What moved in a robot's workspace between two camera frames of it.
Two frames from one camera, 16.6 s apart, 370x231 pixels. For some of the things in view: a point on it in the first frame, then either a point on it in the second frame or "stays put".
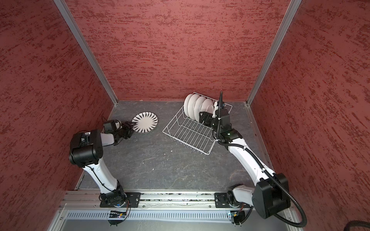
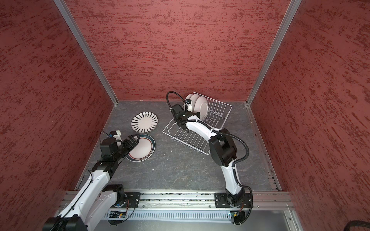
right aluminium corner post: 292,8 stays put
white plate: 207,106 to 144,151
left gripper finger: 133,124 to 135,138
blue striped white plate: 146,122 stays put
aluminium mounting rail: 83,199 stays put
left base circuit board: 113,214 stays put
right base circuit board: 239,217 stays put
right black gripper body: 217,127 to 178,121
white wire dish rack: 194,134 stays put
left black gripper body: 124,131 to 124,148
